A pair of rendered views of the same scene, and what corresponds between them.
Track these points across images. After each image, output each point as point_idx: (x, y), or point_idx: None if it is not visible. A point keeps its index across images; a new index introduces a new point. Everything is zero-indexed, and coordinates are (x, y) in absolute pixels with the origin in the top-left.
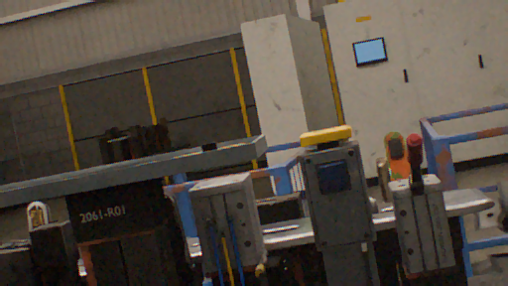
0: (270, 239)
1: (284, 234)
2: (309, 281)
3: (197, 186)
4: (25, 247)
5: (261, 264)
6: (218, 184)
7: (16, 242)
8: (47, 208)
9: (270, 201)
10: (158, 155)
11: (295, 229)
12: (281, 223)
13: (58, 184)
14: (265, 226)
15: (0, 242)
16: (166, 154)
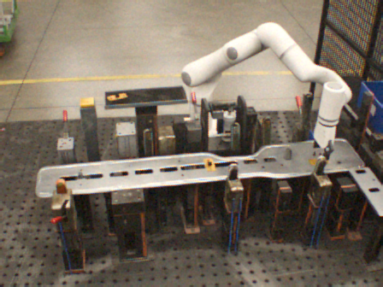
0: (118, 160)
1: (114, 166)
2: None
3: (132, 125)
4: (185, 120)
5: (115, 137)
6: (124, 122)
7: (195, 125)
8: (229, 168)
9: (124, 192)
10: (136, 103)
11: (110, 170)
12: (118, 183)
13: (153, 88)
14: (125, 182)
15: (205, 129)
16: (133, 103)
